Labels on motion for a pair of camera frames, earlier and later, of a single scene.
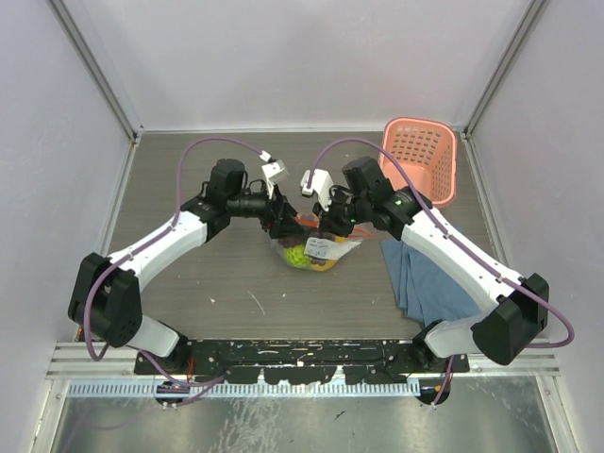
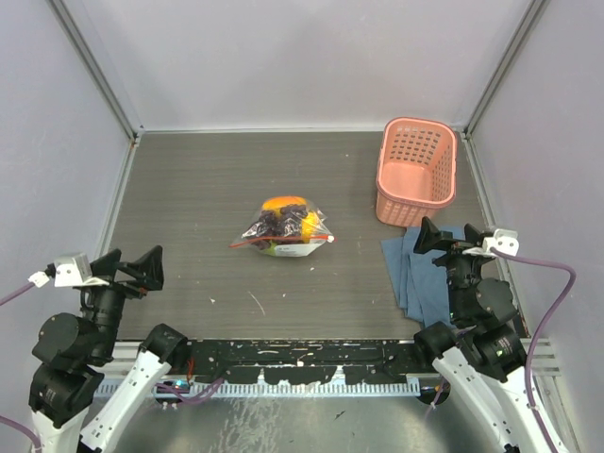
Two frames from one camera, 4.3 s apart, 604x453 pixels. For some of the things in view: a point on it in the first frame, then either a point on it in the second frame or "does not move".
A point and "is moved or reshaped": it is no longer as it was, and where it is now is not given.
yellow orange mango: x=329 y=264 to x=275 y=204
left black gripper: x=286 y=224 to x=150 y=268
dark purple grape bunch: x=302 y=240 is moved or reshaped
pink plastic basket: x=428 y=147 does not move
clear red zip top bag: x=312 y=249 is moved or reshaped
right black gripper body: x=344 y=211 to x=461 y=267
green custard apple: x=296 y=256 to x=270 y=251
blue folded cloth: x=424 y=293 does not move
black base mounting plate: x=295 y=361 does not move
